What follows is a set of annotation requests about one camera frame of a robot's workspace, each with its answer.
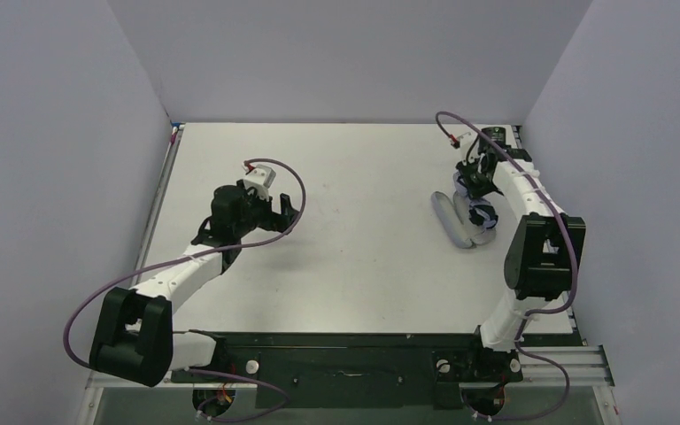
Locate lavender folding umbrella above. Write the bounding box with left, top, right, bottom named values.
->
left=451, top=173, right=498, bottom=249

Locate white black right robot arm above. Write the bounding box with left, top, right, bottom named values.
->
left=452, top=127, right=586, bottom=379

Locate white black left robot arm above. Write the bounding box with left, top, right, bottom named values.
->
left=89, top=183, right=305, bottom=387

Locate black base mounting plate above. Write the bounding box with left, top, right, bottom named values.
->
left=164, top=332, right=535, bottom=414

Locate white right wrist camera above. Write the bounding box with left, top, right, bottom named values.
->
left=448, top=131, right=475, bottom=150

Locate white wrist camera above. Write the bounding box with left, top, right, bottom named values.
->
left=448, top=131, right=475, bottom=150
left=243, top=165, right=276, bottom=192

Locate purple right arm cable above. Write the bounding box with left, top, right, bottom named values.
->
left=435, top=111, right=581, bottom=423

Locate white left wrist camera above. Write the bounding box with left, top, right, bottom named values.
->
left=243, top=165, right=276, bottom=192

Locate aluminium front frame rail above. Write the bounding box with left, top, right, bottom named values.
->
left=84, top=345, right=615, bottom=390

